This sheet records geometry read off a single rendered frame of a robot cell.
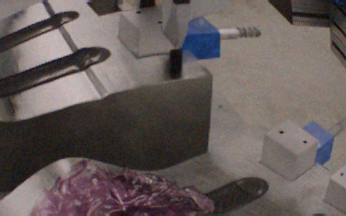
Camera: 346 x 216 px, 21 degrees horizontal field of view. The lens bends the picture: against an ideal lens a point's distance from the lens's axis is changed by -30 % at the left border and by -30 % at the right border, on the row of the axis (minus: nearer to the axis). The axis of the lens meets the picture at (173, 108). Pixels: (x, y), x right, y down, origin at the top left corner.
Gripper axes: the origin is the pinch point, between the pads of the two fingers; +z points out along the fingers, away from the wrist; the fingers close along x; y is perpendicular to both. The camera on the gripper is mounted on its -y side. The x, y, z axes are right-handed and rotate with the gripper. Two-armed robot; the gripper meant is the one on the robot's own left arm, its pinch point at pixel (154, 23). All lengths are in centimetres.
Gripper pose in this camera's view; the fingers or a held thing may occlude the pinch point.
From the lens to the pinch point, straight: 103.5
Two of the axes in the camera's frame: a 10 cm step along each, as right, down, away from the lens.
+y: 9.1, -1.6, 3.7
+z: -0.5, 8.7, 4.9
